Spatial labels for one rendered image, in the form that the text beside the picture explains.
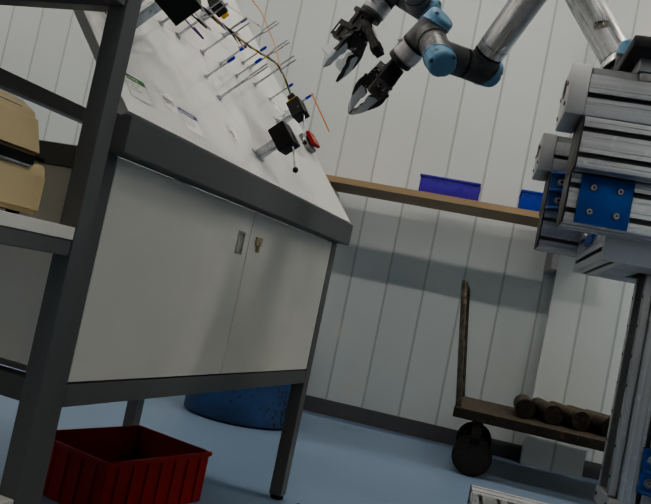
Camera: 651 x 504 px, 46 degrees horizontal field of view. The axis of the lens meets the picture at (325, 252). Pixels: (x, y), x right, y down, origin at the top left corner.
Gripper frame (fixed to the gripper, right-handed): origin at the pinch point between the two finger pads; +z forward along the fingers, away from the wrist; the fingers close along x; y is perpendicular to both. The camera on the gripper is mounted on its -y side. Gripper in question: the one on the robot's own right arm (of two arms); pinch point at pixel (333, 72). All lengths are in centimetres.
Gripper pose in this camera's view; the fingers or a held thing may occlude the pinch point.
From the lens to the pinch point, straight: 223.2
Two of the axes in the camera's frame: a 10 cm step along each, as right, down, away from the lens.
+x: -4.4, -3.2, -8.4
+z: -6.1, 7.9, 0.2
